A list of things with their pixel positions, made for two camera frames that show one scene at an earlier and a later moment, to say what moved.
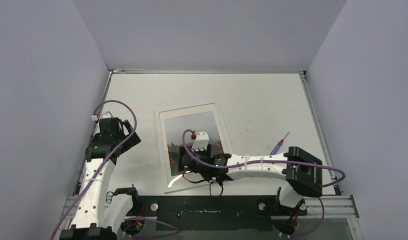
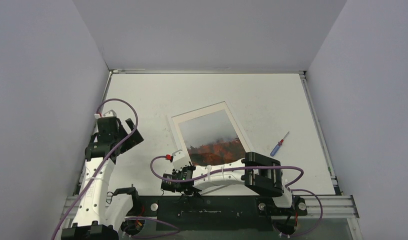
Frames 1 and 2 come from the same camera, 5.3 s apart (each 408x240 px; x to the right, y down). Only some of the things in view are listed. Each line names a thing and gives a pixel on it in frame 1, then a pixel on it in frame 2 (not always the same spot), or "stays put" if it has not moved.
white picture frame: x=190 y=180 to x=211 y=108
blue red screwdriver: x=273 y=152 stays put
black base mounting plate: x=215 y=213 stays put
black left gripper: x=133 y=141 stays put
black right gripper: x=186 y=159 to x=176 y=181
